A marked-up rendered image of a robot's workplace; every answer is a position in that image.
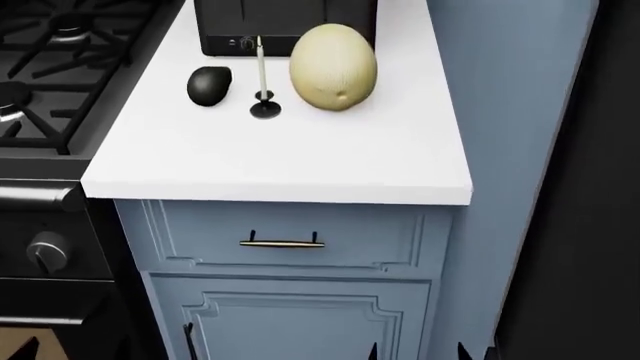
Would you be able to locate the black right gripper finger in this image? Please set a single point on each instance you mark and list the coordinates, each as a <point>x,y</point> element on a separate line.
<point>463,353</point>
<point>373,353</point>

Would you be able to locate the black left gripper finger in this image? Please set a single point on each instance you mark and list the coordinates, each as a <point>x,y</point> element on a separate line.
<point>27,350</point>

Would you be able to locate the black fridge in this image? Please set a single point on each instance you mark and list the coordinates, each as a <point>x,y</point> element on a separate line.
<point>585,187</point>

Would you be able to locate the blue kitchen cabinet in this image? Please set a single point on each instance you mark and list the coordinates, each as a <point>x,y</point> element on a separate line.
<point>310,300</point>

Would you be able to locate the blue cabinet door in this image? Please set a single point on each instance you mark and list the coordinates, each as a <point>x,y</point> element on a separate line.
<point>290,322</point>

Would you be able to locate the grey stove knob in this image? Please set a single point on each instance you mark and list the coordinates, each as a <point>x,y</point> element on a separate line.
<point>47,251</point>

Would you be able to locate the black gas stove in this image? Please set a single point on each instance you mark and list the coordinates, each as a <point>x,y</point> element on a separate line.
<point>50,225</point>

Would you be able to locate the blue cabinet drawer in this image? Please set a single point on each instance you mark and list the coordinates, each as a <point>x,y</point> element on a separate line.
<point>285,234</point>

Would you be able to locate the round gas burner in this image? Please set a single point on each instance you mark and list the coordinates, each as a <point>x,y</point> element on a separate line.
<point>67,32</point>
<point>10,101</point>

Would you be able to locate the black cast iron grate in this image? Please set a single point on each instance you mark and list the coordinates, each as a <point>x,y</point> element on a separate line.
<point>75,86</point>

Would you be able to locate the pale yellow melon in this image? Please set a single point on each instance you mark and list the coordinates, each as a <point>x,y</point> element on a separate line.
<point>332,67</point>

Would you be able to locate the white taper candle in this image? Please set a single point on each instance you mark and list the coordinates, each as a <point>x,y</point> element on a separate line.
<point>261,67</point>

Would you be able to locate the dark green avocado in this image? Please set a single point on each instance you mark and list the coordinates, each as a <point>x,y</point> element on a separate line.
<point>207,86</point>

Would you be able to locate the black toaster knob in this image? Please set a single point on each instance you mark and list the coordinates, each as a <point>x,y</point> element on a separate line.
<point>246,43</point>

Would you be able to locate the black toaster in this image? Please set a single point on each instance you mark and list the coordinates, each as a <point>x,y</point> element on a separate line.
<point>280,22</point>

